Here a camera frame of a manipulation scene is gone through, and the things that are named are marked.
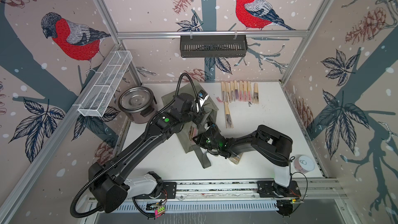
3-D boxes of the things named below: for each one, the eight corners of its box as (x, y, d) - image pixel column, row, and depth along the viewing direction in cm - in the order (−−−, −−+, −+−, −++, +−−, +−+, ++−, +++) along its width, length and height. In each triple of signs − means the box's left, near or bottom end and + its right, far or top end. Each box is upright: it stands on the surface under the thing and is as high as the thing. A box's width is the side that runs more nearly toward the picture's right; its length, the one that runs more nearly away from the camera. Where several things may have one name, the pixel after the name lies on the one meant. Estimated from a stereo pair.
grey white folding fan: (253, 103, 111) (253, 102, 109) (253, 84, 123) (253, 82, 122) (258, 104, 110) (258, 102, 109) (257, 84, 123) (258, 82, 121)
